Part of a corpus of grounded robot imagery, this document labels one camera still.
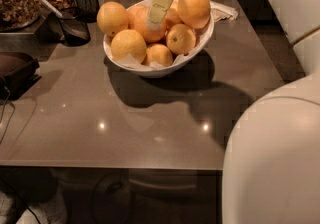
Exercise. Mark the orange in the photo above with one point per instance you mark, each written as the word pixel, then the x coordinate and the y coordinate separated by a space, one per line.
pixel 194 13
pixel 160 54
pixel 112 18
pixel 128 42
pixel 172 18
pixel 138 21
pixel 180 39

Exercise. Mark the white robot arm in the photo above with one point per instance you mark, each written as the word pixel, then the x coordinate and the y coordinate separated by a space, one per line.
pixel 271 170

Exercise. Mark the white ceramic bowl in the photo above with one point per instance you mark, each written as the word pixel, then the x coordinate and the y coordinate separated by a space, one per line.
pixel 156 70

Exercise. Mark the white paper napkin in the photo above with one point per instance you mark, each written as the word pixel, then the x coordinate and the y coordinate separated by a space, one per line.
pixel 222 12

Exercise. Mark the black mesh cup back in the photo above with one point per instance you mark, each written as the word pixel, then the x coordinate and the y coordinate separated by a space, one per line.
pixel 90 9

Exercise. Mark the glass jar of dried food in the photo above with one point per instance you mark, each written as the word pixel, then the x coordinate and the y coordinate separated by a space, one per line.
pixel 17 14

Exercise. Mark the dark brown case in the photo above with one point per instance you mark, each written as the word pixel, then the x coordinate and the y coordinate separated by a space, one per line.
pixel 17 74

